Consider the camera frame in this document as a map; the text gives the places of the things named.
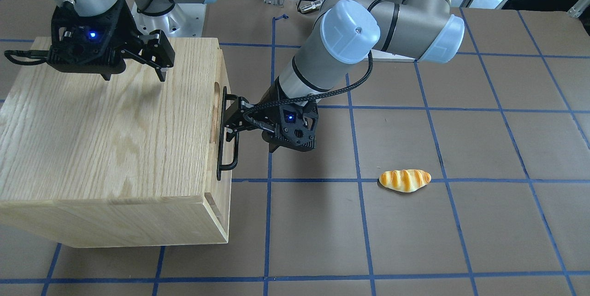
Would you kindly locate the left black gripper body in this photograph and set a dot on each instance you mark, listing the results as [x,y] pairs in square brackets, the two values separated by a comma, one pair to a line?
[267,114]

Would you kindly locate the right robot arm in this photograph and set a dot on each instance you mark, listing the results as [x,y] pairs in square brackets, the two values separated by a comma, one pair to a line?
[154,8]

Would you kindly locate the toy bread roll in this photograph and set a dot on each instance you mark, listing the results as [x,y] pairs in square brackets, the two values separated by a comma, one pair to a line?
[405,181]

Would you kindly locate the light wooden drawer cabinet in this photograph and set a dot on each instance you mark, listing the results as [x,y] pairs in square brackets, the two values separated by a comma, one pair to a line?
[132,161]

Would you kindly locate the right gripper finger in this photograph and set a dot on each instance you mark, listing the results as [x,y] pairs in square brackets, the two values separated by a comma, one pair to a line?
[147,43]
[161,63]

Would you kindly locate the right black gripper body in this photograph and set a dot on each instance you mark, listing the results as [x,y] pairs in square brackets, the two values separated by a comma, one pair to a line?
[125,33]

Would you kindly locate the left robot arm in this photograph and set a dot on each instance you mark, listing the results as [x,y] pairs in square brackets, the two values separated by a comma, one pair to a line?
[336,58]

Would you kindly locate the silver cable connector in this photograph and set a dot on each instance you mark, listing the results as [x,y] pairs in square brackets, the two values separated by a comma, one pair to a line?
[310,7]

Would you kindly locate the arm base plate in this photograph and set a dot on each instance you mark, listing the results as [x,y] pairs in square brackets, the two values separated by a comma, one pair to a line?
[185,20]

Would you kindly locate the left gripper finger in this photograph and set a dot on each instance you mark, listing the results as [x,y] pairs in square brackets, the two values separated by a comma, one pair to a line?
[234,109]
[234,126]

